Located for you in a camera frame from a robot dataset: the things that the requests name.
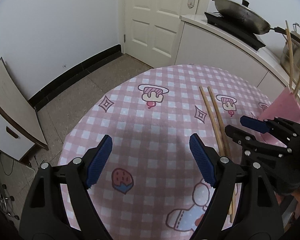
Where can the steel steamer pot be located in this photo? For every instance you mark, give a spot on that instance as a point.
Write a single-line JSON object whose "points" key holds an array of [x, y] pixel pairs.
{"points": [[298, 52]]}

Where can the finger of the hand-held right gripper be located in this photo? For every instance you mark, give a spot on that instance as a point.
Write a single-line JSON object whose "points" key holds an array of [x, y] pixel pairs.
{"points": [[255, 150], [255, 125]]}

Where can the white kitchen cabinet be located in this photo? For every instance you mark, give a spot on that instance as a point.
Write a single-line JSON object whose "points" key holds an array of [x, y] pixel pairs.
{"points": [[215, 50]]}

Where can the pink cup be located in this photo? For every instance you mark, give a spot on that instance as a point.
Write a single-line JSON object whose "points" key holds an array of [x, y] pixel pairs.
{"points": [[285, 105]]}

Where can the white brown side cabinet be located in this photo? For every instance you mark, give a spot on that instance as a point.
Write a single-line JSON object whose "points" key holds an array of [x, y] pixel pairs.
{"points": [[10, 92]]}

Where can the pink checked tablecloth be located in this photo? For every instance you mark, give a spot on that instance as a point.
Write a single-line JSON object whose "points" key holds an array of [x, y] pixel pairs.
{"points": [[145, 130]]}

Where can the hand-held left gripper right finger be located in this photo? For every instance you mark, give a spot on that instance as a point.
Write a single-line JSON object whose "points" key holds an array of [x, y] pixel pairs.
{"points": [[202, 160]]}

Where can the cream panel door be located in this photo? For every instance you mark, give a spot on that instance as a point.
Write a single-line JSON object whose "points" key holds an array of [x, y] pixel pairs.
{"points": [[150, 30]]}

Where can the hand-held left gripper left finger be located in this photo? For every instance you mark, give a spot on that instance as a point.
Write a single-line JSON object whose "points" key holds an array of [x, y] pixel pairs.
{"points": [[100, 160]]}

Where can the white drawer unit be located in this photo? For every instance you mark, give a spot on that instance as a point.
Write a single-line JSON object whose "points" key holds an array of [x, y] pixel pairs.
{"points": [[5, 140]]}

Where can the black induction cooktop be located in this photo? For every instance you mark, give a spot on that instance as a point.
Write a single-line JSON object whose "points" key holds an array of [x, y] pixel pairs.
{"points": [[252, 42]]}

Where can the glass wok lid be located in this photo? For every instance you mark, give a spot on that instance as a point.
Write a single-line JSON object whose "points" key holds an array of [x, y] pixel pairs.
{"points": [[235, 7]]}

